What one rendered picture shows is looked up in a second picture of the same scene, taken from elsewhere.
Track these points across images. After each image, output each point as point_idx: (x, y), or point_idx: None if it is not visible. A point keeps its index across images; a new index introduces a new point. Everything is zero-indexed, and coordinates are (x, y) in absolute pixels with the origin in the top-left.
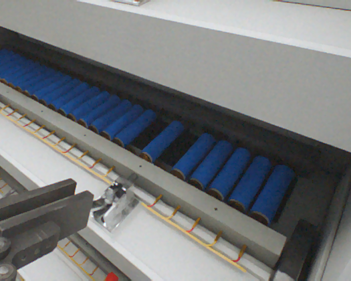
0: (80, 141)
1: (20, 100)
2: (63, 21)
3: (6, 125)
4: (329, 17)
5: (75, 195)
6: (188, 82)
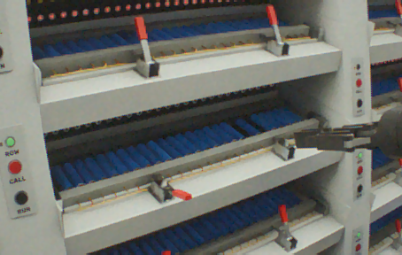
0: (240, 147)
1: (177, 162)
2: (261, 73)
3: (187, 183)
4: (313, 45)
5: (306, 129)
6: (305, 73)
